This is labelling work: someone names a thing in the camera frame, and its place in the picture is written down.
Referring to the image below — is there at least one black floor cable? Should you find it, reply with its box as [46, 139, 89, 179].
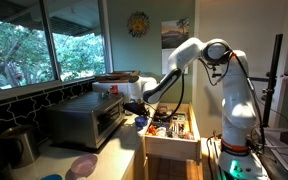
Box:
[205, 132, 224, 180]

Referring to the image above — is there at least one dark window frame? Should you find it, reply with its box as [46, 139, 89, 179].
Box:
[0, 0, 114, 105]

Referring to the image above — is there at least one white microwave oven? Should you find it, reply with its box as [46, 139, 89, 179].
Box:
[91, 75, 150, 116]

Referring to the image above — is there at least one landscape wall calendar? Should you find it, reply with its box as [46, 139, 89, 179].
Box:
[160, 18, 190, 75]

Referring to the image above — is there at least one stainless steel toaster oven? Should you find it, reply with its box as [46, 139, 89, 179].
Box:
[45, 91, 127, 150]

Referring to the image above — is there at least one pink plastic bowl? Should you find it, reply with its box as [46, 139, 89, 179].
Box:
[70, 153, 99, 178]

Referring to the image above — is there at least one sun wall decoration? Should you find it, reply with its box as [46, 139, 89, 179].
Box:
[127, 10, 151, 38]

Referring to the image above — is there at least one open wooden drawer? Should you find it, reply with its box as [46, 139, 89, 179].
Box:
[144, 102, 202, 163]

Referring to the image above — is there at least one orange item in drawer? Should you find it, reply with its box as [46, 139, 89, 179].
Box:
[147, 124, 157, 136]

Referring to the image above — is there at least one small red container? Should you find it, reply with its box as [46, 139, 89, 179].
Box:
[109, 84, 119, 95]

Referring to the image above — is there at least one black camera stand pole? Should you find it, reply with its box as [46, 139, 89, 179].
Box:
[247, 33, 284, 128]

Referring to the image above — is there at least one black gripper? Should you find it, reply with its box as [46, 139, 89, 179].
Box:
[123, 101, 150, 119]

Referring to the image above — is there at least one stainless steel kettle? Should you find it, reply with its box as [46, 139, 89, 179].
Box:
[0, 124, 41, 169]

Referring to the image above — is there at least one wooden tray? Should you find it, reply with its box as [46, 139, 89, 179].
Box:
[95, 69, 141, 84]

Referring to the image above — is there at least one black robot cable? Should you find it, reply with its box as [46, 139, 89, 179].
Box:
[150, 73, 186, 122]

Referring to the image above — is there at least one blue plastic lid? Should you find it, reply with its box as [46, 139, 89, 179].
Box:
[39, 173, 63, 180]

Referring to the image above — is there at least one grey work table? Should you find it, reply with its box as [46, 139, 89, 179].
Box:
[254, 125, 288, 180]

